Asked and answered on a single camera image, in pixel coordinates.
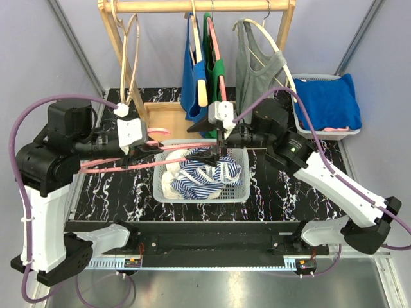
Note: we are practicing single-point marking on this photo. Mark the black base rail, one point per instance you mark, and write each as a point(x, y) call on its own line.
point(260, 246)

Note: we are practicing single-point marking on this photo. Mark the grey side basket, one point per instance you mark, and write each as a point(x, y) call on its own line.
point(321, 131)

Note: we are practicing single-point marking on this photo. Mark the wooden hanger with blue top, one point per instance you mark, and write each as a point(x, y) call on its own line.
point(201, 83)

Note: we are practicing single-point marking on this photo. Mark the cream hanger with grey top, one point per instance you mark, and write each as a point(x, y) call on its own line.
point(279, 57)

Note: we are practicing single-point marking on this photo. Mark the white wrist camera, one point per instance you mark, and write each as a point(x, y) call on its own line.
point(222, 111)
point(131, 132)

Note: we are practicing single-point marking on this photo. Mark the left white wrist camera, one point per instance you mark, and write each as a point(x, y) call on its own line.
point(131, 132)

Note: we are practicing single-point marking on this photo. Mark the blue folded cloth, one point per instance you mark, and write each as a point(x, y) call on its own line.
point(327, 102)

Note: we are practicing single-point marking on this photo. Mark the blue white striped tank top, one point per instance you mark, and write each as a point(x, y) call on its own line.
point(232, 176)

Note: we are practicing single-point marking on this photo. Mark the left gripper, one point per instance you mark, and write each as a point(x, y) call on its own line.
point(149, 149)

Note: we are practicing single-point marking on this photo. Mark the wooden clothes rack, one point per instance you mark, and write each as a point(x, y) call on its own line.
point(170, 114)

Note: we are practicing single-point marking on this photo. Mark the pink hanger with striped top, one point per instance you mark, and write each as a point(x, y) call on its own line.
point(88, 167)

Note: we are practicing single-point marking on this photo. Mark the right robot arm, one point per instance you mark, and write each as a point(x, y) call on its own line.
point(366, 224)

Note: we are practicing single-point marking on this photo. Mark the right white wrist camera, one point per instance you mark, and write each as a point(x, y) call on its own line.
point(222, 111)

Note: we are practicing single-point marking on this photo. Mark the green tank top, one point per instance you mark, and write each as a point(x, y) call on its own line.
point(208, 83)

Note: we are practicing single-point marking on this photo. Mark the pink hanger with green top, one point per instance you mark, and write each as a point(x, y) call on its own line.
point(214, 62)

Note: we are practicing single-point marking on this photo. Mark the white perforated plastic basket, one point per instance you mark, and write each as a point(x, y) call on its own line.
point(228, 195)

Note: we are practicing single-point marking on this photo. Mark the pink hanger in side basket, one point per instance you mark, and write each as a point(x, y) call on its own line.
point(328, 129)

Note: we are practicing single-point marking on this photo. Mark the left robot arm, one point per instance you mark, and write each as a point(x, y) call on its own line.
point(44, 170)

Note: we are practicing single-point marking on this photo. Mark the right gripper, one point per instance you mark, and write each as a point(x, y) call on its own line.
point(210, 157)

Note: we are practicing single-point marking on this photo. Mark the grey tank top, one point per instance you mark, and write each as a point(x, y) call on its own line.
point(253, 73)

